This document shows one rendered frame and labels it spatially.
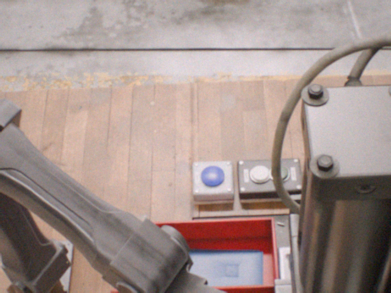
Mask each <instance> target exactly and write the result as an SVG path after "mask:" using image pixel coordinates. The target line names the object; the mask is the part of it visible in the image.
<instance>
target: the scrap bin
mask: <svg viewBox="0 0 391 293"><path fill-rule="evenodd" d="M153 223H154V224H155V225H157V226H158V227H160V228H161V227H162V226H164V225H167V226H169V227H172V228H173V229H175V230H177V231H178V232H180V233H181V235H182V236H183V237H184V239H185V241H186V242H187V244H188V246H189V248H190V249H227V250H260V251H263V285H246V286H210V287H212V288H215V289H218V290H220V291H224V292H226V293H274V280H278V279H279V276H278V268H277V247H276V232H275V225H274V217H267V218H251V219H218V220H186V221H169V222H153Z"/></svg>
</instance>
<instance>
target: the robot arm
mask: <svg viewBox="0 0 391 293"><path fill-rule="evenodd" d="M21 112H22V110H21V109H20V108H19V107H18V106H17V105H16V104H14V103H13V102H11V101H10V100H9V99H6V98H3V99H0V254H1V262H2V265H1V268H2V270H3V271H4V273H5V274H6V275H7V277H8V279H9V280H10V282H12V283H11V284H10V285H9V286H8V288H7V289H6V290H7V292H8V293H70V284H71V273H72V266H73V254H74V246H75V247H76V248H77V249H78V250H79V251H80V252H81V253H82V255H83V257H85V258H86V260H87V261H88V262H89V264H90V266H91V267H92V268H93V269H95V270H96V271H97V272H98V273H100V274H101V275H102V277H101V278H102V279H103V280H104V281H105V282H107V283H108V284H110V285H111V286H112V287H114V288H115V289H116V290H117V291H118V292H119V293H226V292H224V291H220V290H218V289H215V288H212V287H210V286H207V284H208V282H207V280H206V278H204V277H200V276H198V275H195V274H193V273H190V272H189V271H190V269H191V267H192V265H193V264H194V263H193V261H192V259H191V257H190V256H189V254H188V253H189V252H190V251H191V249H190V248H189V246H188V244H187V242H186V241H185V239H184V237H183V236H182V235H181V233H180V232H178V231H177V230H175V229H173V228H172V227H169V226H167V225H164V226H162V227H161V228H160V227H158V226H157V225H155V224H154V223H153V222H152V221H150V220H149V219H148V218H145V220H144V221H141V220H140V219H138V218H137V217H136V216H135V215H133V214H132V213H130V212H125V211H123V210H121V209H119V208H117V207H115V206H113V205H111V204H109V203H108V202H106V201H104V200H102V199H101V198H99V197H98V196H96V195H95V194H93V193H92V192H91V191H89V190H88V189H86V188H85V187H84V186H82V185H81V184H80V183H78V182H77V181H76V180H74V179H73V178H72V177H71V176H70V175H69V174H67V173H66V172H64V171H63V170H62V169H61V168H59V167H58V166H57V165H55V164H54V163H53V162H51V161H50V160H49V159H48V158H47V157H46V156H45V155H44V154H43V153H41V152H40V151H39V150H38V149H37V148H36V146H35V145H34V144H33V143H32V142H31V141H30V140H29V139H28V138H27V136H26V135H25V134H24V131H22V130H21V129H20V121H21ZM30 211H31V212H32V213H34V214H35V215H37V216H38V217H40V218H41V219H42V220H43V221H45V222H46V223H47V224H49V225H50V226H51V227H53V228H54V229H55V230H56V231H58V232H59V233H61V235H63V236H64V237H65V238H66V239H68V241H59V240H57V239H55V238H51V239H49V238H47V237H46V236H45V235H44V234H43V233H42V231H41V230H40V228H39V227H38V225H37V223H36V221H35V220H34V218H33V216H32V214H31V213H30Z"/></svg>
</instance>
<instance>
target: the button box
mask: <svg viewBox="0 0 391 293"><path fill-rule="evenodd" d="M260 165H261V166H264V167H266V168H267V169H268V170H269V178H268V179H267V180H266V181H261V182H260V181H256V180H254V179H253V178H252V170H253V168H255V167H256V166H260ZM281 165H283V166H284V167H286V168H287V170H288V177H287V178H286V179H285V180H283V185H284V187H285V190H286V191H287V193H288V194H289V196H290V195H301V190H302V177H303V172H301V164H300V160H299V158H288V159H281ZM271 170H272V159H259V160H243V161H238V190H239V202H240V203H255V202H272V201H281V199H280V198H279V196H278V194H277V191H276V188H275V187H274V183H273V179H272V176H271Z"/></svg>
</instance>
